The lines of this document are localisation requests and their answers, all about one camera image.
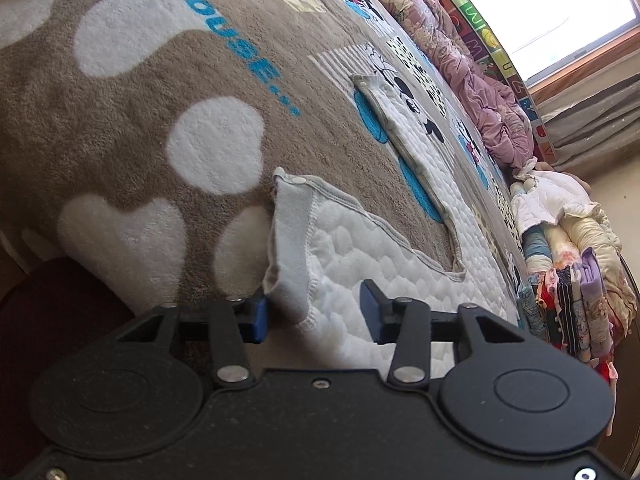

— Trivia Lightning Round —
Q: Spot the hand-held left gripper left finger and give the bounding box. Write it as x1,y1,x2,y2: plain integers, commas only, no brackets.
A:
117,287,269,390

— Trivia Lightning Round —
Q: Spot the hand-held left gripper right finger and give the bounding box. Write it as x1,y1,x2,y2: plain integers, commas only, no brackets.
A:
360,280,532,390

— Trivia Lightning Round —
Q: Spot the white quilted garment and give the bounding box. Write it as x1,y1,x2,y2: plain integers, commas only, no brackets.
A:
262,74,526,381

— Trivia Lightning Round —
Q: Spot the stack of folded clothes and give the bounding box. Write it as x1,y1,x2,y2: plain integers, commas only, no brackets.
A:
517,225,636,386

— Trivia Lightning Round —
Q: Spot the white comforter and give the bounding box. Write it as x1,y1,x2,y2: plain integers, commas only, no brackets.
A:
509,162,603,236

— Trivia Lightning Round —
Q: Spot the dark red cloth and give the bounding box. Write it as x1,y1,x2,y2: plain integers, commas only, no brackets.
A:
0,257,138,411

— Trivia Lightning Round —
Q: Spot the cream floral quilt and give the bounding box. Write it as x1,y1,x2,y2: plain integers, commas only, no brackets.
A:
545,214,627,283

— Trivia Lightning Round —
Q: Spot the purple duvet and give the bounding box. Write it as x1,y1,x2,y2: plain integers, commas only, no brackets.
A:
325,0,538,173

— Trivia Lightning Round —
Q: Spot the printed cartoon blanket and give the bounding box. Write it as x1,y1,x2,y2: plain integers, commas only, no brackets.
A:
0,0,531,331

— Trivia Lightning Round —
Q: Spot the grey curtain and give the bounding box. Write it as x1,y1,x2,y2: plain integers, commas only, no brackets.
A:
542,80,640,173

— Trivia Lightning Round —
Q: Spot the colourful printed headboard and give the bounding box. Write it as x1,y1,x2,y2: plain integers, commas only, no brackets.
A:
415,0,558,161

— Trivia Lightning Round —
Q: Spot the window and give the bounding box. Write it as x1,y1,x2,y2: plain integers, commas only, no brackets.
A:
435,0,640,92

